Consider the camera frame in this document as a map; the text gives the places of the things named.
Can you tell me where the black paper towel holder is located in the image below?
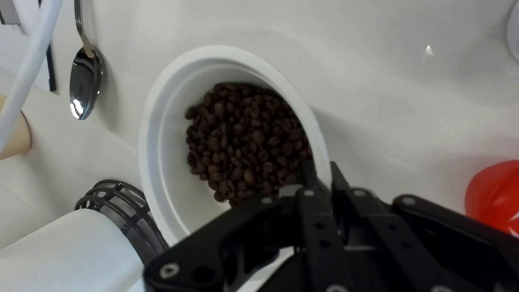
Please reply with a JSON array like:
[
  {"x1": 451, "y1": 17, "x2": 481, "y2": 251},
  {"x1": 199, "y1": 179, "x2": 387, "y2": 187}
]
[{"x1": 74, "y1": 178, "x2": 168, "y2": 264}]

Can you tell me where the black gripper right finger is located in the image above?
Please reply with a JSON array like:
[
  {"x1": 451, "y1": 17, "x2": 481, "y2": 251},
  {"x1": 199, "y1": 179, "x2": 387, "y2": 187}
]
[{"x1": 329, "y1": 160, "x2": 434, "y2": 292}]

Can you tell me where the white paper towel roll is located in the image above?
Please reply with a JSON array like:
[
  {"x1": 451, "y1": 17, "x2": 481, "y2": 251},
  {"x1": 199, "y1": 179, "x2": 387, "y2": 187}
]
[{"x1": 0, "y1": 87, "x2": 144, "y2": 292}]

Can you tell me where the white cable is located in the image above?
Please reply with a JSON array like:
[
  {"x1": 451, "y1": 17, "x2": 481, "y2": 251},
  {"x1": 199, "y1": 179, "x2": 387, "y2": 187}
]
[{"x1": 0, "y1": 0, "x2": 66, "y2": 155}]

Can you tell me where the white bowl with coffee beans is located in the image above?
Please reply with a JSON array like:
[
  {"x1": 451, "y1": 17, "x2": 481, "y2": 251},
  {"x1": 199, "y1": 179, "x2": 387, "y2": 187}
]
[{"x1": 139, "y1": 45, "x2": 331, "y2": 244}]

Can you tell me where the metal spoon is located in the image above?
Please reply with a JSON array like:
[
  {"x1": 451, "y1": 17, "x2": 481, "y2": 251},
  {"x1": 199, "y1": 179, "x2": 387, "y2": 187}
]
[{"x1": 70, "y1": 0, "x2": 105, "y2": 119}]

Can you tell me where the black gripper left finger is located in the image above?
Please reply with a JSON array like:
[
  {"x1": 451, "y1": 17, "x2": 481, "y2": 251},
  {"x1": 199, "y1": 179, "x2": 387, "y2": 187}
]
[{"x1": 297, "y1": 160, "x2": 347, "y2": 292}]

